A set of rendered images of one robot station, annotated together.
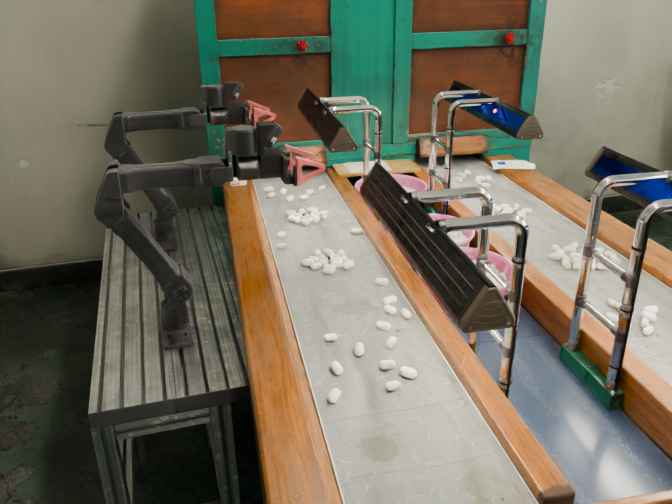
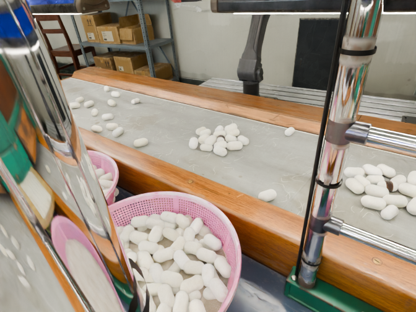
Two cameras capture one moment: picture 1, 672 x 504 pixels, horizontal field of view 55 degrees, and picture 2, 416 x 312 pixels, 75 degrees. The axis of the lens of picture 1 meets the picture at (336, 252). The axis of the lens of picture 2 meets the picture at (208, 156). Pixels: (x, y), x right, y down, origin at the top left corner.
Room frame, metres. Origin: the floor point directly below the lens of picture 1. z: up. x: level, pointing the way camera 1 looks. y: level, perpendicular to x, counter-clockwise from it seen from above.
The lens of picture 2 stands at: (2.08, -0.37, 1.09)
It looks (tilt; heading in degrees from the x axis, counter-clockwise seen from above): 33 degrees down; 141
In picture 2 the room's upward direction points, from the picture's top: 5 degrees counter-clockwise
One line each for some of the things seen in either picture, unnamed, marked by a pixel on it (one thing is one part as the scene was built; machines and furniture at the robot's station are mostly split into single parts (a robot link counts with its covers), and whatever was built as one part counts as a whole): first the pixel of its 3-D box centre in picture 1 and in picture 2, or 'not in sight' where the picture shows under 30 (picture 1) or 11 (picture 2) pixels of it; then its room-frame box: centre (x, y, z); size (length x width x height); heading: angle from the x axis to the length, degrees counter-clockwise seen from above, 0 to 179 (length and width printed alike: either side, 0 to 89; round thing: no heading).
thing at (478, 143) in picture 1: (452, 145); not in sight; (2.59, -0.49, 0.83); 0.30 x 0.06 x 0.07; 101
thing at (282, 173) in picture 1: (272, 166); not in sight; (1.50, 0.15, 1.07); 0.10 x 0.07 x 0.07; 16
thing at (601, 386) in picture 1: (639, 287); not in sight; (1.17, -0.63, 0.90); 0.20 x 0.19 x 0.45; 11
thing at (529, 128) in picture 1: (488, 106); not in sight; (2.14, -0.51, 1.08); 0.62 x 0.08 x 0.07; 11
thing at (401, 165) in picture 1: (375, 167); not in sight; (2.47, -0.16, 0.77); 0.33 x 0.15 x 0.01; 101
